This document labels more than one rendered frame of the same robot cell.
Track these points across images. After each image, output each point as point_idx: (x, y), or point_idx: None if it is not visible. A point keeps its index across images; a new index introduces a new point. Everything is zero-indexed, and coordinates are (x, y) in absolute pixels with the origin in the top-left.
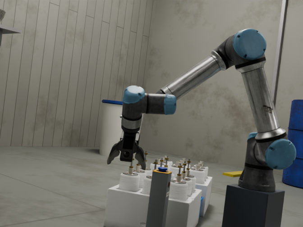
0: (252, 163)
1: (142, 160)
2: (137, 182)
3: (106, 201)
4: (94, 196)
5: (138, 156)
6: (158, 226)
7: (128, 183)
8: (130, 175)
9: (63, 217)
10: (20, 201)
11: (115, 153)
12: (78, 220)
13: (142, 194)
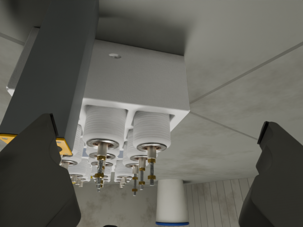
0: None
1: (6, 165)
2: (135, 131)
3: (187, 91)
4: (191, 132)
5: (22, 202)
6: (56, 7)
7: (152, 126)
8: (151, 142)
9: (245, 70)
10: (290, 102)
11: (296, 204)
12: (222, 68)
13: (120, 104)
